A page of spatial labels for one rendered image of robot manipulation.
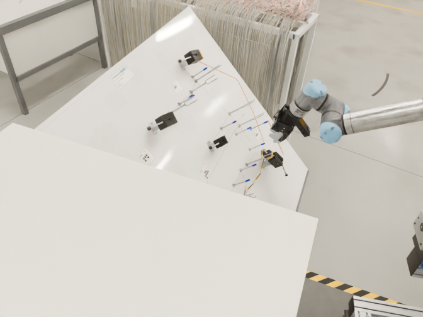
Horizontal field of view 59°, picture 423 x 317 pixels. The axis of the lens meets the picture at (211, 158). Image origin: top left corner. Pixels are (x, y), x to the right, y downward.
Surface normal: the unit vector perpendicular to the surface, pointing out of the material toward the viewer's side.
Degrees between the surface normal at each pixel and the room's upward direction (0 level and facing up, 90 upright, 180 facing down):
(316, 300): 0
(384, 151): 0
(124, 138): 47
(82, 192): 0
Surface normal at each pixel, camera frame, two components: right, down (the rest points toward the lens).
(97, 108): 0.71, -0.31
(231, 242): 0.04, -0.74
